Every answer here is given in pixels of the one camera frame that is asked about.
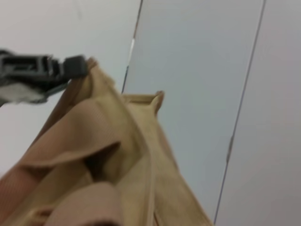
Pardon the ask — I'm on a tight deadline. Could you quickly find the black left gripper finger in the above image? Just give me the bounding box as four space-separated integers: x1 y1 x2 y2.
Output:
0 75 71 105
0 49 88 80

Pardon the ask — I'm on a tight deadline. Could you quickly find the khaki canvas food bag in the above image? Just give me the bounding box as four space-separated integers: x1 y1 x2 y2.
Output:
0 56 214 226

